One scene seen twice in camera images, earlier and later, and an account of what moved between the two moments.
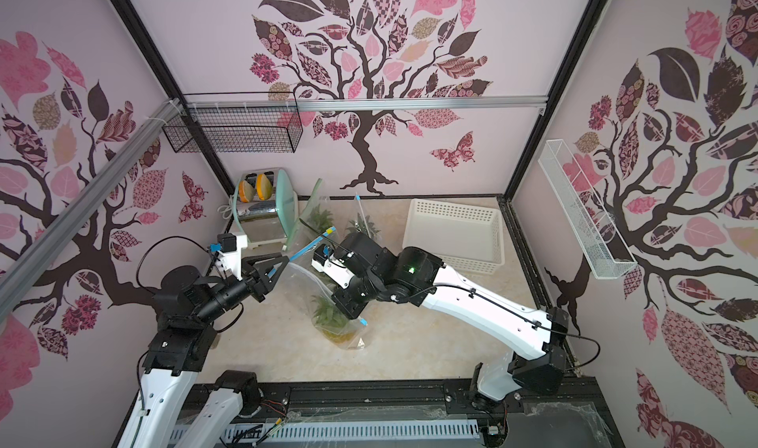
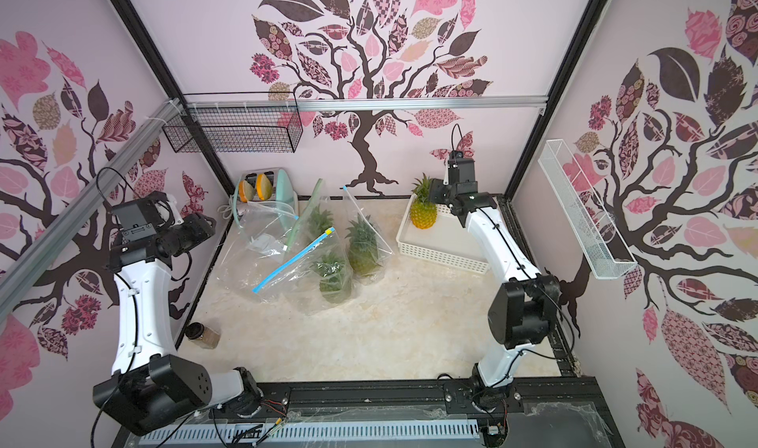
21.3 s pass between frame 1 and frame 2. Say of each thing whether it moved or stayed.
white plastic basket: stayed
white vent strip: stayed
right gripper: moved
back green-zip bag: stayed
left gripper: moved
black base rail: stayed
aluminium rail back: stayed
